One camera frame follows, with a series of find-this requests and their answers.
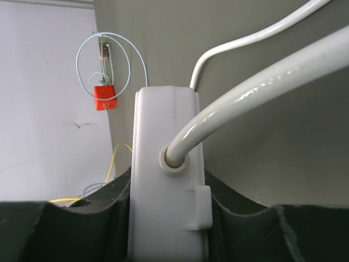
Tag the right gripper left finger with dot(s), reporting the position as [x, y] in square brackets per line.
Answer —
[94, 228]

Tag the red cube plug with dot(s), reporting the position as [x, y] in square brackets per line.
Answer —
[105, 97]

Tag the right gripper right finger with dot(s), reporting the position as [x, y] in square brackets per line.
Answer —
[244, 230]

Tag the mint charger plug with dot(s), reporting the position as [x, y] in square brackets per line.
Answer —
[103, 82]

